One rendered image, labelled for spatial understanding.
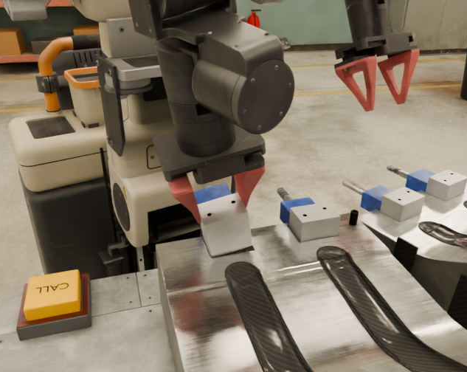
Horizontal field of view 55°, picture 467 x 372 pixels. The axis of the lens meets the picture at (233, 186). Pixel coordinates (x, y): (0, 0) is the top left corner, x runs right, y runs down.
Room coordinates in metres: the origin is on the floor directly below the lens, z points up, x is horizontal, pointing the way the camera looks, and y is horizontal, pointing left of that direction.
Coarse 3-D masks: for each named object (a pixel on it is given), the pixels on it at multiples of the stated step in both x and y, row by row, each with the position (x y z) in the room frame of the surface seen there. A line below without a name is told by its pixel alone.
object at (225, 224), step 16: (208, 192) 0.47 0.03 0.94; (224, 192) 0.46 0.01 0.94; (208, 208) 0.42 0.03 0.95; (224, 208) 0.42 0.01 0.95; (240, 208) 0.42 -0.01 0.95; (208, 224) 0.40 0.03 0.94; (224, 224) 0.40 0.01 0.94; (240, 224) 0.41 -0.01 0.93; (208, 240) 0.40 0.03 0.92; (224, 240) 0.41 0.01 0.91; (240, 240) 0.41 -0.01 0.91
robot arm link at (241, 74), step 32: (128, 0) 0.37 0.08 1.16; (224, 0) 0.40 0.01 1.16; (160, 32) 0.35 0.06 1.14; (192, 32) 0.34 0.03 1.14; (224, 32) 0.34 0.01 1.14; (256, 32) 0.34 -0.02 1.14; (224, 64) 0.32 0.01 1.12; (256, 64) 0.31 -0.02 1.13; (224, 96) 0.31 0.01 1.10; (256, 96) 0.31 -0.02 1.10; (288, 96) 0.33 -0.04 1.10; (256, 128) 0.32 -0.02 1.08
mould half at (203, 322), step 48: (192, 240) 0.44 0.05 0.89; (288, 240) 0.44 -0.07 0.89; (336, 240) 0.44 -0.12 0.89; (192, 288) 0.36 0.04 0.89; (288, 288) 0.36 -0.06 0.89; (336, 288) 0.36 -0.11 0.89; (384, 288) 0.36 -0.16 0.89; (192, 336) 0.30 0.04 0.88; (240, 336) 0.30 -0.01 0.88; (336, 336) 0.30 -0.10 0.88; (432, 336) 0.29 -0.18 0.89
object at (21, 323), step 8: (88, 280) 0.45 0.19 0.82; (24, 288) 0.44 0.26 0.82; (88, 288) 0.44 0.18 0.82; (24, 296) 0.42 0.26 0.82; (88, 296) 0.42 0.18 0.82; (88, 304) 0.41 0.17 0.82; (80, 312) 0.39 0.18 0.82; (88, 312) 0.39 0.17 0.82; (32, 320) 0.38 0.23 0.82; (40, 320) 0.38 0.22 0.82; (48, 320) 0.38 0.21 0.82
